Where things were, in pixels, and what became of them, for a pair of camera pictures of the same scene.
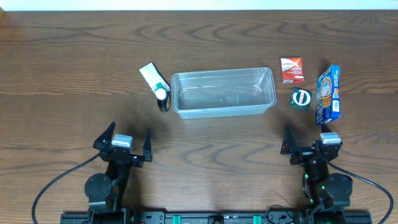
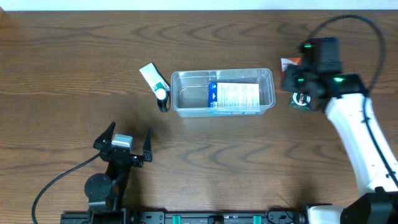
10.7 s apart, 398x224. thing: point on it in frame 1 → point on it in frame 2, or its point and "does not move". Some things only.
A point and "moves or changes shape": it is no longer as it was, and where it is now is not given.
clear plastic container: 221,93 does not move
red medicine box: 291,70 does not move
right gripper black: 308,152 → 292,81
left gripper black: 121,154 does not move
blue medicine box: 328,95 moves or changes shape
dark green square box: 301,99 does not move
